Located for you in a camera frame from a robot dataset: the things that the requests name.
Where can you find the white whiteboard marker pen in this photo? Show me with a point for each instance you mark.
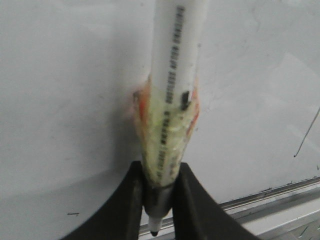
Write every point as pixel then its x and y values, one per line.
pixel 167 107

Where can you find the white whiteboard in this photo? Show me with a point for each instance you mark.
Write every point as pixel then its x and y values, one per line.
pixel 68 71

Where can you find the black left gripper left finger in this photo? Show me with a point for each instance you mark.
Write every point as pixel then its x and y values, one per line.
pixel 120 216

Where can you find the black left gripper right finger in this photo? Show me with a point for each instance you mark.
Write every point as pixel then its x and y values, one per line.
pixel 196 216

